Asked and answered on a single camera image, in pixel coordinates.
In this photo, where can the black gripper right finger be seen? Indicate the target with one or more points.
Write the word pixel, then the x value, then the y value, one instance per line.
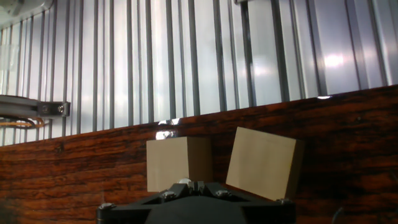
pixel 270 214

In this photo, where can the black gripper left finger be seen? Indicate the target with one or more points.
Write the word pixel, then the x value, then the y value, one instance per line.
pixel 124 214

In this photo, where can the silver coin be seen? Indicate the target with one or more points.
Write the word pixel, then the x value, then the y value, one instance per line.
pixel 184 180

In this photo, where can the light wooden block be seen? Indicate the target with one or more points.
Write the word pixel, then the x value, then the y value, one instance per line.
pixel 168 161
pixel 261 161

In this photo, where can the white round fixture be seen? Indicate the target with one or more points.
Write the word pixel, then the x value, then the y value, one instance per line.
pixel 18 7

